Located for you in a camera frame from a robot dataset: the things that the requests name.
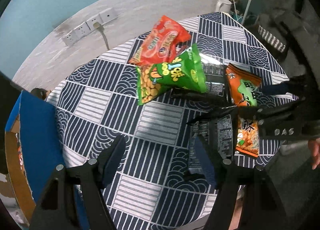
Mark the orange black squid snack bag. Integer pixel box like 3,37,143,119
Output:
16,133,24,171

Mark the white cup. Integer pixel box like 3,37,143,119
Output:
215,0,232,13

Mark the blue cardboard box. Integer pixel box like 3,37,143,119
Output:
1,91,64,228

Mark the red orange snack bag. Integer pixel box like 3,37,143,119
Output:
129,15,191,66

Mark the right hand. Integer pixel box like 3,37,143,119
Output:
308,138,320,170

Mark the grey plug and cable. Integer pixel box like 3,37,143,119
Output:
93,22,111,51

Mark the green peanut snack bag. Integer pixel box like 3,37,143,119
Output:
136,43,207,106

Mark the navy white patterned tablecloth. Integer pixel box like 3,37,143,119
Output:
47,12,289,229

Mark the white wall socket strip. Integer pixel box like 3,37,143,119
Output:
62,8,118,47

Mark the orange green snack bag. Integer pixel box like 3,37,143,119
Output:
226,63,261,158

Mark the striped knit garment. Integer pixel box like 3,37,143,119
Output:
258,24,286,53

